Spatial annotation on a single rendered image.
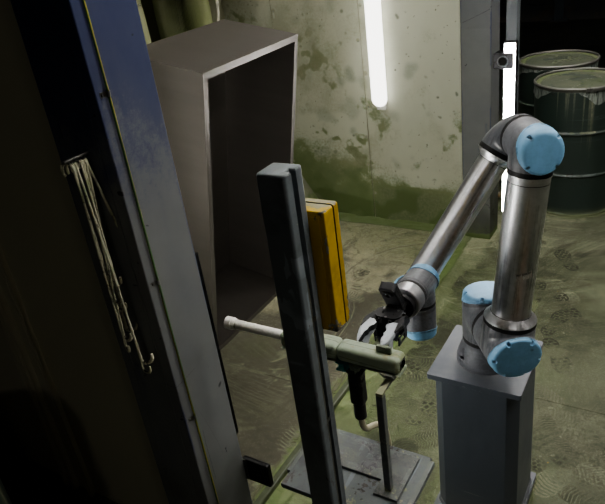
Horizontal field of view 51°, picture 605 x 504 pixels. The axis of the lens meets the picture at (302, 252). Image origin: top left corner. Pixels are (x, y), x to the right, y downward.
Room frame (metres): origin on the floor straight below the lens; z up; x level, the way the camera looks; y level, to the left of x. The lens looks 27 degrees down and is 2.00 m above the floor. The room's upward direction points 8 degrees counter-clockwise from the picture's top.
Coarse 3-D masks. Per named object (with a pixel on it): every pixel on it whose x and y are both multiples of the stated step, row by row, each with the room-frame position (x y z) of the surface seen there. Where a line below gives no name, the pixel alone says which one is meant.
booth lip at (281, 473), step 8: (376, 344) 2.70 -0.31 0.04; (344, 384) 2.42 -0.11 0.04; (344, 392) 2.37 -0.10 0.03; (336, 400) 2.32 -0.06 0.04; (296, 448) 2.05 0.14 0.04; (288, 464) 1.96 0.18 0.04; (280, 472) 1.93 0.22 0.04; (280, 480) 1.90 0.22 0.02; (272, 488) 1.85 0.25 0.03; (264, 496) 1.81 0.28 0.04
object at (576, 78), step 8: (560, 72) 4.40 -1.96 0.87; (568, 72) 4.39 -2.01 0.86; (576, 72) 4.36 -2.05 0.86; (584, 72) 4.33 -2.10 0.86; (592, 72) 4.30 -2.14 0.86; (600, 72) 4.27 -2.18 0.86; (544, 80) 4.27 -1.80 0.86; (552, 80) 4.25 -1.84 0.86; (560, 80) 4.22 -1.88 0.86; (568, 80) 4.19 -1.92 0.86; (576, 80) 4.16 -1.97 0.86; (584, 80) 4.13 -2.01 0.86; (592, 80) 4.10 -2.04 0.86; (600, 80) 4.06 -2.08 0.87
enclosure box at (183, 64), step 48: (192, 48) 2.33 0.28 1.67; (240, 48) 2.35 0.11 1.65; (288, 48) 2.59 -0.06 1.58; (192, 96) 2.10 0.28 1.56; (240, 96) 2.75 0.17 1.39; (288, 96) 2.61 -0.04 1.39; (192, 144) 2.13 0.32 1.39; (240, 144) 2.78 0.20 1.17; (288, 144) 2.63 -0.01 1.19; (192, 192) 2.16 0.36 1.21; (240, 192) 2.81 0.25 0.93; (192, 240) 2.19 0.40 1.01; (240, 240) 2.84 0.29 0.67; (240, 288) 2.68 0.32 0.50
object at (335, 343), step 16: (224, 320) 1.39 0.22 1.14; (240, 320) 1.38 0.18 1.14; (272, 336) 1.30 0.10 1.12; (336, 336) 1.24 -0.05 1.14; (336, 352) 1.20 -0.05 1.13; (352, 352) 1.17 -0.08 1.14; (368, 352) 1.16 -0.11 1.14; (384, 352) 1.14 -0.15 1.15; (400, 352) 1.14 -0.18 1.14; (352, 368) 1.18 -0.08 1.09; (368, 368) 1.15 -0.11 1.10; (384, 368) 1.12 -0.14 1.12; (400, 368) 1.11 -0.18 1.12; (352, 384) 1.18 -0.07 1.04; (352, 400) 1.18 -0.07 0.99
